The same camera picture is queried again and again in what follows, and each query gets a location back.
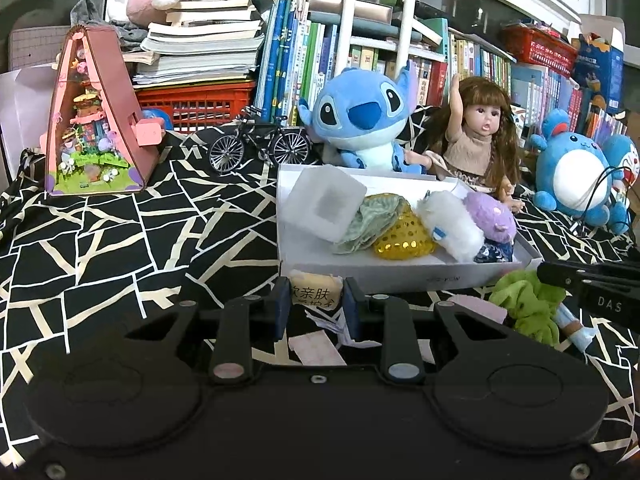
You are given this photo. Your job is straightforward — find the red plastic basket right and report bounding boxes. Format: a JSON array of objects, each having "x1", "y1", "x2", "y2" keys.
[{"x1": 499, "y1": 24, "x2": 578, "y2": 77}]

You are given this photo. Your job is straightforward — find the tissue packet with text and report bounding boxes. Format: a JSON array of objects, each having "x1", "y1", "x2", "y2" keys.
[{"x1": 288, "y1": 270, "x2": 343, "y2": 310}]

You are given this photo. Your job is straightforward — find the brown-haired baby doll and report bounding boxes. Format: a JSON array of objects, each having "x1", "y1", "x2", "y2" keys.
[{"x1": 404, "y1": 76, "x2": 524, "y2": 214}]

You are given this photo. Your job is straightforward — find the white foam block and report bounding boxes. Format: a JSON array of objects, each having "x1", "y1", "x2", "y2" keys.
[{"x1": 277, "y1": 165, "x2": 367, "y2": 243}]

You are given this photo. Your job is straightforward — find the light blue small packet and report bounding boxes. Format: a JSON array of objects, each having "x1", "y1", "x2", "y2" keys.
[{"x1": 553, "y1": 302, "x2": 599, "y2": 353}]

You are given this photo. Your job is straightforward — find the red plastic basket left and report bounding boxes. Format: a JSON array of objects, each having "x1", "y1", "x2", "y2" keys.
[{"x1": 136, "y1": 79, "x2": 255, "y2": 133}]

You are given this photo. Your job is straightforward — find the red plastic basket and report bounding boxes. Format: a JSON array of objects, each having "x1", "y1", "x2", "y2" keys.
[
  {"x1": 136, "y1": 79, "x2": 255, "y2": 133},
  {"x1": 499, "y1": 24, "x2": 578, "y2": 77}
]

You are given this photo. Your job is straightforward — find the black cable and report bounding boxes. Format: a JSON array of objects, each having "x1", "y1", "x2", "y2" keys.
[{"x1": 572, "y1": 164, "x2": 634, "y2": 233}]

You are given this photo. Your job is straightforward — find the black white patterned cloth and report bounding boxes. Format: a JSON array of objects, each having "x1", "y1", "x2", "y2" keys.
[{"x1": 1, "y1": 128, "x2": 639, "y2": 469}]

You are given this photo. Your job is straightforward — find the yellow sequin pouch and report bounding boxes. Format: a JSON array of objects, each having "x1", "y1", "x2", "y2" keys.
[{"x1": 372, "y1": 198, "x2": 436, "y2": 260}]

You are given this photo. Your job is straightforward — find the purple one-eyed plush toy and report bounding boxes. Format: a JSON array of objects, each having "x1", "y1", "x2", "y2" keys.
[{"x1": 463, "y1": 192, "x2": 516, "y2": 244}]

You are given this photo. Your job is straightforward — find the blue round plush toy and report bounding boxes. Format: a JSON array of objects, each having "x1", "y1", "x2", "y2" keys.
[{"x1": 529, "y1": 108, "x2": 639, "y2": 235}]

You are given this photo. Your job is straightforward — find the stack of horizontal books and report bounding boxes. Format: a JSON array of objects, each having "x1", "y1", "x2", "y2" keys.
[{"x1": 134, "y1": 0, "x2": 266, "y2": 88}]

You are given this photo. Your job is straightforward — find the green grey cloth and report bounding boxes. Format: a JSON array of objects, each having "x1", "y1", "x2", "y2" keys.
[{"x1": 332, "y1": 193, "x2": 408, "y2": 255}]

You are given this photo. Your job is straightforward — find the miniature black bicycle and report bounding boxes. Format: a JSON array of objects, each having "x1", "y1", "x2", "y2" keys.
[{"x1": 207, "y1": 105, "x2": 312, "y2": 174}]

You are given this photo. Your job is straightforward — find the blue patterned pouch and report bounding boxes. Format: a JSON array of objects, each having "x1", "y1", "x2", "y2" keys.
[{"x1": 474, "y1": 238, "x2": 513, "y2": 263}]

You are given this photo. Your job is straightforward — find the white pipe frame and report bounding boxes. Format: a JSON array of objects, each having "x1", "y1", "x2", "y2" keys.
[{"x1": 334, "y1": 0, "x2": 416, "y2": 78}]

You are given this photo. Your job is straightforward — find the blue Stitch plush toy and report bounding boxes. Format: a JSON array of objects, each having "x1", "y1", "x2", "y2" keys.
[{"x1": 297, "y1": 66, "x2": 423, "y2": 174}]

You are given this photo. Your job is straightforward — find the row of upright books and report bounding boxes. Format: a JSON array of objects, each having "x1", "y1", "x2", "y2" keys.
[{"x1": 254, "y1": 0, "x2": 632, "y2": 141}]

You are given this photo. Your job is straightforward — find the green scrunchie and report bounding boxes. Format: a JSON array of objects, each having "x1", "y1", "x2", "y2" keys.
[{"x1": 489, "y1": 270, "x2": 566, "y2": 347}]

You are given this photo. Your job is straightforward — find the pink triangular dollhouse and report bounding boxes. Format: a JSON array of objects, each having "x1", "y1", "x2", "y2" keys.
[{"x1": 40, "y1": 25, "x2": 166, "y2": 196}]

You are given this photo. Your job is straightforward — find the blue cardboard box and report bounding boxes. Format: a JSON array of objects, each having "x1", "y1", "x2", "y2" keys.
[{"x1": 572, "y1": 34, "x2": 624, "y2": 115}]

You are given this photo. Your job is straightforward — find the white fluffy plush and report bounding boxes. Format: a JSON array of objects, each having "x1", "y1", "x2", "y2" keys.
[{"x1": 416, "y1": 191, "x2": 485, "y2": 262}]

